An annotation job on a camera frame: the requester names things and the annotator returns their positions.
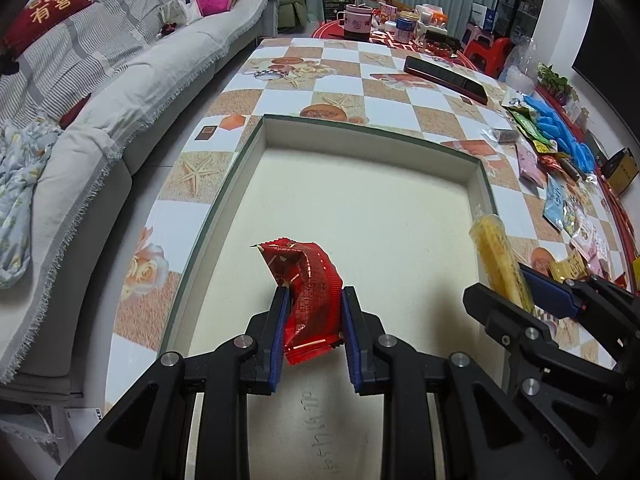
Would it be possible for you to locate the pink plastic stool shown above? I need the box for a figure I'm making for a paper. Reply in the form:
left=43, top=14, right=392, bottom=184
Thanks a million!
left=460, top=24, right=494, bottom=49

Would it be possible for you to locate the black television screen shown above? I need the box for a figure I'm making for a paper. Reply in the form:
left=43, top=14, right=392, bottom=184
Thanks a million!
left=571, top=0, right=640, bottom=127

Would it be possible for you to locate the pink floral lidded mug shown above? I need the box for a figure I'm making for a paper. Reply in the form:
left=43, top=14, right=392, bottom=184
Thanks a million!
left=337, top=3, right=374, bottom=42

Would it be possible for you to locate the blue can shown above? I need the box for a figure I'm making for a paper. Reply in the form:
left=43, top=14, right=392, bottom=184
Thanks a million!
left=397, top=16, right=419, bottom=44

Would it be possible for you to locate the red cushion with gold print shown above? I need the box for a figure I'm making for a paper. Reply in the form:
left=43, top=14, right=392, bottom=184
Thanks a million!
left=2, top=0, right=94, bottom=59

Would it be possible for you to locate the grey sofa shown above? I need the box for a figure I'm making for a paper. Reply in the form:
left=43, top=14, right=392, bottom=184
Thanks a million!
left=0, top=0, right=281, bottom=401

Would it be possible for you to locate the clear plastic bag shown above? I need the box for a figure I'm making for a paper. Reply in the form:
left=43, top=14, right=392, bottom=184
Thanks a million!
left=499, top=35, right=539, bottom=97

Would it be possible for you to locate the olive green armchair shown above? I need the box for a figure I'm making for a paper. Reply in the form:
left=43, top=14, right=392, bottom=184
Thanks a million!
left=276, top=0, right=309, bottom=32

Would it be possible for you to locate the yellow and black box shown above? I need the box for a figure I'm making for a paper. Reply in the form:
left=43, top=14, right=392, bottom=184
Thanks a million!
left=599, top=147, right=640, bottom=197

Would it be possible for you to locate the dark red cloth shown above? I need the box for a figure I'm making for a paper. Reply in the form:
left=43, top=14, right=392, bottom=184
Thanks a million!
left=59, top=94, right=94, bottom=129

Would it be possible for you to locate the dark red snack packet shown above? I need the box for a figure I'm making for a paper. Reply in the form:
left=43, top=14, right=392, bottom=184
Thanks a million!
left=250, top=241, right=345, bottom=367

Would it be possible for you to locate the pile of blue gloves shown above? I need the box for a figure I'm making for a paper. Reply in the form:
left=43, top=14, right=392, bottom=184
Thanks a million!
left=524, top=95, right=597, bottom=172

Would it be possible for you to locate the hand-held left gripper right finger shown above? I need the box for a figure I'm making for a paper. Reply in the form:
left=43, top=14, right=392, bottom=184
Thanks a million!
left=340, top=286, right=576, bottom=480

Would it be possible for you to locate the light blue floral blanket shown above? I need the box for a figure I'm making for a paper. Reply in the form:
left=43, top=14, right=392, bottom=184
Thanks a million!
left=0, top=119, right=64, bottom=291

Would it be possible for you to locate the red plastic stool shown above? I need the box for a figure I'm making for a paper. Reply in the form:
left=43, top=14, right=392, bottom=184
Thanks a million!
left=462, top=36, right=514, bottom=74

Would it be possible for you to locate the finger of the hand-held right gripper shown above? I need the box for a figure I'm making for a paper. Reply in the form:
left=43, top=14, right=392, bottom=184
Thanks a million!
left=462, top=284, right=640, bottom=480
left=519, top=262, right=640, bottom=378

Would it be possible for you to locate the grey striped sofa throw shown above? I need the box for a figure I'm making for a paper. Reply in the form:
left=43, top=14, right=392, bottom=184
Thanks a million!
left=0, top=0, right=201, bottom=131

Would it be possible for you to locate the black flat remote case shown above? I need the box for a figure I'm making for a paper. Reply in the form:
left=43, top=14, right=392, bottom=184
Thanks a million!
left=403, top=54, right=488, bottom=104

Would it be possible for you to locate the blue and white box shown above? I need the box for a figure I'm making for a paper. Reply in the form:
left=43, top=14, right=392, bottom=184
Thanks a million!
left=470, top=2, right=499, bottom=31

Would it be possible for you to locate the red round table mat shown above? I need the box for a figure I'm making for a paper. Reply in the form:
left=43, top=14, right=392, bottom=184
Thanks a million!
left=311, top=19, right=482, bottom=69

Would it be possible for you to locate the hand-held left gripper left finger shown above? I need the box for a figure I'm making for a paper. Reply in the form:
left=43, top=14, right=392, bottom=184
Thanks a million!
left=55, top=287, right=292, bottom=480

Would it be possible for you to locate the yellow snack packet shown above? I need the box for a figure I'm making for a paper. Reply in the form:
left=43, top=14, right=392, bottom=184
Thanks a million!
left=469, top=213, right=536, bottom=313

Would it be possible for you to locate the potted green plant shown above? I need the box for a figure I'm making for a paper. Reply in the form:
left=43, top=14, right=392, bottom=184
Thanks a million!
left=537, top=62, right=574, bottom=107

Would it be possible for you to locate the shallow white cardboard box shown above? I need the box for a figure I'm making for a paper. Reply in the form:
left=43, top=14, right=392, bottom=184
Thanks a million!
left=160, top=114, right=499, bottom=480

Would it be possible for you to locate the pile of assorted snack packets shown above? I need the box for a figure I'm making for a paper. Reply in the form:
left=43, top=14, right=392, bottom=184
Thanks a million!
left=481, top=99, right=640, bottom=292

